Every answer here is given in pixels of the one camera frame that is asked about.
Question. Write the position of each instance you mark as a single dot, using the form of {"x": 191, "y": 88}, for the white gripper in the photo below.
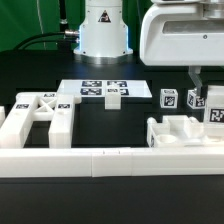
{"x": 183, "y": 34}

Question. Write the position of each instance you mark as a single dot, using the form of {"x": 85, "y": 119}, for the white chair seat part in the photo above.
{"x": 182, "y": 131}

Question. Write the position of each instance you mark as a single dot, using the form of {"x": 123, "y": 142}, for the white U-shaped obstacle fence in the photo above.
{"x": 100, "y": 162}

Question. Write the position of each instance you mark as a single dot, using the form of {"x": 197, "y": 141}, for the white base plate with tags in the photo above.
{"x": 97, "y": 88}

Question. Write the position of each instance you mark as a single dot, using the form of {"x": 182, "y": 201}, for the white chair back frame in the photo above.
{"x": 57, "y": 108}

